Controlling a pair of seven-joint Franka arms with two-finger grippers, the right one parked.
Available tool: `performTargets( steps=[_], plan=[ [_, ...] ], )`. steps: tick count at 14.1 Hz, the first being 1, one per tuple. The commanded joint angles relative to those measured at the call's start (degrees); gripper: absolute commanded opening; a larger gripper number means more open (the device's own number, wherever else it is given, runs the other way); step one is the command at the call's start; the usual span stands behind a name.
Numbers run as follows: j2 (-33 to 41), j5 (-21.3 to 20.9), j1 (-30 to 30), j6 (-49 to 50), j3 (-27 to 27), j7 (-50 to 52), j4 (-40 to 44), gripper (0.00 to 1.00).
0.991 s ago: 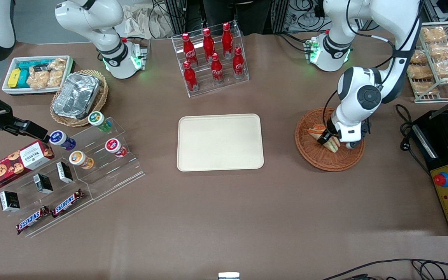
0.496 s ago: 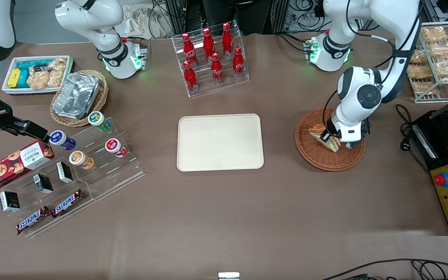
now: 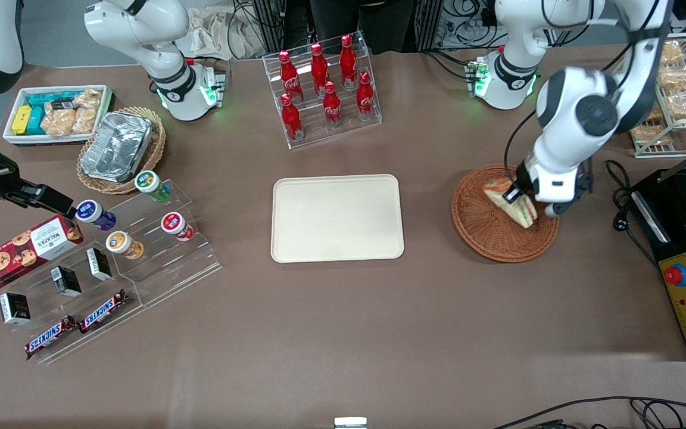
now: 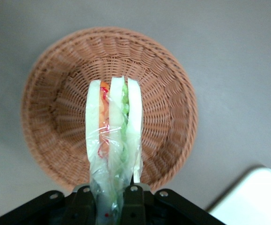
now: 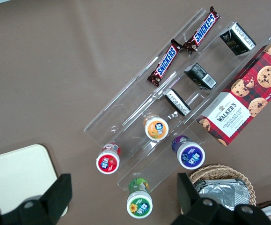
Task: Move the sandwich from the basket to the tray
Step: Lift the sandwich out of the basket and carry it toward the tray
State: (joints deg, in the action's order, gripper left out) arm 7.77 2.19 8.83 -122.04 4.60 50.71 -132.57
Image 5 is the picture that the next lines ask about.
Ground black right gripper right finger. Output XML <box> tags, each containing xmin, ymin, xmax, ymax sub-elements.
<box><xmin>170</xmin><ymin>172</ymin><xmax>271</xmax><ymax>225</ymax></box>

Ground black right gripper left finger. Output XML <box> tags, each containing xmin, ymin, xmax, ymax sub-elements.
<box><xmin>0</xmin><ymin>173</ymin><xmax>73</xmax><ymax>225</ymax></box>

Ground silver foil tray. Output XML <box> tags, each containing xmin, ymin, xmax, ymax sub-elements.
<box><xmin>193</xmin><ymin>178</ymin><xmax>252</xmax><ymax>211</ymax></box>

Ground oval light wicker basket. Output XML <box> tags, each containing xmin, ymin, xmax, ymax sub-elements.
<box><xmin>188</xmin><ymin>165</ymin><xmax>256</xmax><ymax>207</ymax></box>

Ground cream plastic tray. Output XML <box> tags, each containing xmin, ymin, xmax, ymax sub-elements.
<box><xmin>0</xmin><ymin>144</ymin><xmax>69</xmax><ymax>216</ymax></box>

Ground purple gum jar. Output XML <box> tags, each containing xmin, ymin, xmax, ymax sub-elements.
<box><xmin>171</xmin><ymin>135</ymin><xmax>206</xmax><ymax>170</ymax></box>

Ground green gum jar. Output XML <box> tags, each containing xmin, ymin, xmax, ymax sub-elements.
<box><xmin>126</xmin><ymin>177</ymin><xmax>154</xmax><ymax>219</ymax></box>

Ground red gum jar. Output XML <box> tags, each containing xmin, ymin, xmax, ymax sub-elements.
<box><xmin>95</xmin><ymin>142</ymin><xmax>121</xmax><ymax>174</ymax></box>

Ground orange gum jar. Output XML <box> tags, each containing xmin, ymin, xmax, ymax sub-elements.
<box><xmin>143</xmin><ymin>114</ymin><xmax>169</xmax><ymax>141</ymax></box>

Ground clear acrylic stepped display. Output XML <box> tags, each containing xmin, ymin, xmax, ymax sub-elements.
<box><xmin>83</xmin><ymin>92</ymin><xmax>212</xmax><ymax>192</ymax></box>
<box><xmin>135</xmin><ymin>8</ymin><xmax>271</xmax><ymax>122</ymax></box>

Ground small black box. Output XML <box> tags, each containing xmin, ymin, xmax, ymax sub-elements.
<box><xmin>219</xmin><ymin>22</ymin><xmax>257</xmax><ymax>56</ymax></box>
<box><xmin>162</xmin><ymin>88</ymin><xmax>192</xmax><ymax>117</ymax></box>
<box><xmin>183</xmin><ymin>62</ymin><xmax>218</xmax><ymax>90</ymax></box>

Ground red Walkers shortbread box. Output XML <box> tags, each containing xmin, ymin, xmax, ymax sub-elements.
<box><xmin>196</xmin><ymin>41</ymin><xmax>271</xmax><ymax>147</ymax></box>

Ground Snickers chocolate bar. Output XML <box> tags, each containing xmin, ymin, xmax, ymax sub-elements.
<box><xmin>183</xmin><ymin>6</ymin><xmax>221</xmax><ymax>55</ymax></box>
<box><xmin>146</xmin><ymin>39</ymin><xmax>182</xmax><ymax>87</ymax></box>

